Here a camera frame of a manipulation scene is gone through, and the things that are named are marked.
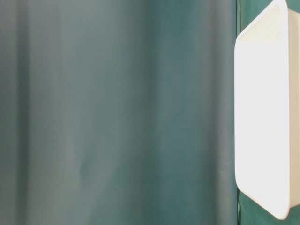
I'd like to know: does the white plastic case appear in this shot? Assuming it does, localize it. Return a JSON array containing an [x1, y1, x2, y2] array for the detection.
[[234, 0, 300, 220]]

